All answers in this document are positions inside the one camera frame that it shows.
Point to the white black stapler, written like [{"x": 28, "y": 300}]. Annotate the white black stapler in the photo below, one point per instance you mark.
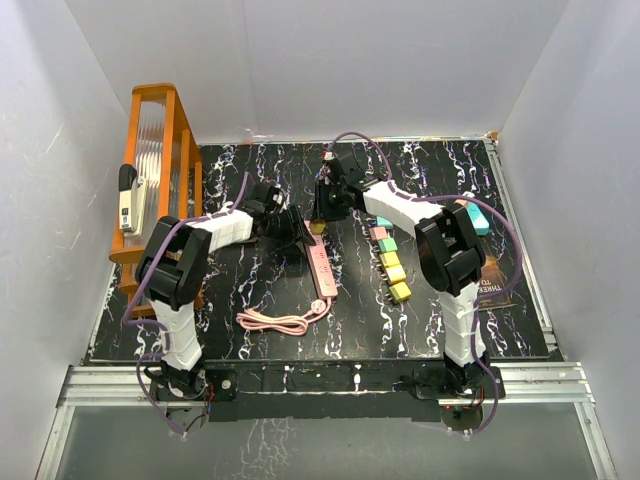
[{"x": 131, "y": 205}]

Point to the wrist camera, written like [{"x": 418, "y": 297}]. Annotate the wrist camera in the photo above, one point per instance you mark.
[
  {"x": 330, "y": 162},
  {"x": 276, "y": 197}
]

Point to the pink power strip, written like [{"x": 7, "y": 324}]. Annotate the pink power strip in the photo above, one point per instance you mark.
[{"x": 321, "y": 270}]

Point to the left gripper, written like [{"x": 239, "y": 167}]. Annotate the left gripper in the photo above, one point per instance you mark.
[{"x": 294, "y": 232}]

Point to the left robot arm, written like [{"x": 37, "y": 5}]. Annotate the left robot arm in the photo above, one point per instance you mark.
[{"x": 172, "y": 267}]

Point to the blue plug adapter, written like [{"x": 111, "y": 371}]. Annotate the blue plug adapter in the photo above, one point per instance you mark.
[{"x": 382, "y": 222}]

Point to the orange wooden rack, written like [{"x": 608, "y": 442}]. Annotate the orange wooden rack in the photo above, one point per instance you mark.
[{"x": 161, "y": 150}]

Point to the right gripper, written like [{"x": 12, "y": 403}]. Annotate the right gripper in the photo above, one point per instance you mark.
[{"x": 322, "y": 211}]

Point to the dark book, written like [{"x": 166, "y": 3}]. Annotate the dark book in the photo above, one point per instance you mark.
[{"x": 492, "y": 280}]

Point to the yellow plug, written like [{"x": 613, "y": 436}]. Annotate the yellow plug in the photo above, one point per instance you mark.
[{"x": 317, "y": 227}]

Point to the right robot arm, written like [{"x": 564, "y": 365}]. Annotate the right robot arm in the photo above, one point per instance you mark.
[{"x": 449, "y": 251}]

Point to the yellow plug adapter three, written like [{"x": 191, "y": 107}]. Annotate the yellow plug adapter three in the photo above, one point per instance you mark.
[{"x": 399, "y": 292}]

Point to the aluminium frame rail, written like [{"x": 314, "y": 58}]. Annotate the aluminium frame rail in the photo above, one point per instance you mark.
[{"x": 405, "y": 389}]

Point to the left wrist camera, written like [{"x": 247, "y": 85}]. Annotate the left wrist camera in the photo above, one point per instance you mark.
[{"x": 276, "y": 197}]

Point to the green plug adapter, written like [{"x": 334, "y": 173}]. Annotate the green plug adapter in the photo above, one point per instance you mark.
[{"x": 387, "y": 245}]

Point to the yellow plug adapter two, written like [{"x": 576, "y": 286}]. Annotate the yellow plug adapter two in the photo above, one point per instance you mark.
[{"x": 395, "y": 274}]

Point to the yellow plug adapter one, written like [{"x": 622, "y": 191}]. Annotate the yellow plug adapter one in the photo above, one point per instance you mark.
[{"x": 389, "y": 259}]

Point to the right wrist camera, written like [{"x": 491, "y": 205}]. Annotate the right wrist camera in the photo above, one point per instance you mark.
[{"x": 330, "y": 162}]

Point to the teal triangular power strip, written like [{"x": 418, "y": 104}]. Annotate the teal triangular power strip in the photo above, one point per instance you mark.
[{"x": 479, "y": 221}]

